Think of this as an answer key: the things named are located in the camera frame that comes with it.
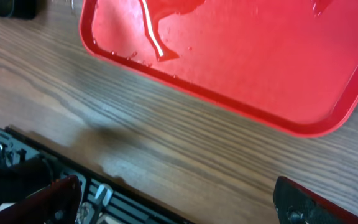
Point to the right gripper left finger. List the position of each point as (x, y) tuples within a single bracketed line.
[(63, 196)]

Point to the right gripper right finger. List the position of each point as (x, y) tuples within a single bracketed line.
[(296, 204)]

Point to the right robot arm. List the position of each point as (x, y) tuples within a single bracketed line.
[(28, 195)]

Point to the red plastic tray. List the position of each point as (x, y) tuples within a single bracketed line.
[(292, 65)]

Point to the black water basin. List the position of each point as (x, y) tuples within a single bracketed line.
[(21, 9)]

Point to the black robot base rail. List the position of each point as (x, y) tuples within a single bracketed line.
[(103, 200)]

